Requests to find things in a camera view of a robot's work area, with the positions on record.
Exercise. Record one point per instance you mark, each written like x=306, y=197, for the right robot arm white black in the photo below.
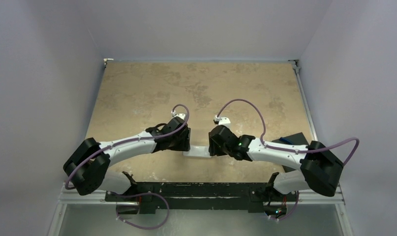
x=313, y=167

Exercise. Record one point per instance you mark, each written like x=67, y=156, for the white remote control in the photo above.
x=197, y=152

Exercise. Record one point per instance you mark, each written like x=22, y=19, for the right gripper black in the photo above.
x=213, y=143

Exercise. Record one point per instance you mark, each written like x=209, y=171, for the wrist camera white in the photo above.
x=222, y=121
x=179, y=117

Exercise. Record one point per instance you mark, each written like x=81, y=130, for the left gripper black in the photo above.
x=184, y=145

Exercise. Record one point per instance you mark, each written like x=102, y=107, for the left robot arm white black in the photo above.
x=88, y=167

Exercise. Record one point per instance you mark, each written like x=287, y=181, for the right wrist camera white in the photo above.
x=222, y=121

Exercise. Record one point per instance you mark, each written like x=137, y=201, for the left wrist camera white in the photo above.
x=179, y=117

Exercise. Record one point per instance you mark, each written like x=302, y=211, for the blue handled pliers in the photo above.
x=286, y=141

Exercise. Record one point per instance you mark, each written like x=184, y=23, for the aluminium table rail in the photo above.
x=309, y=196

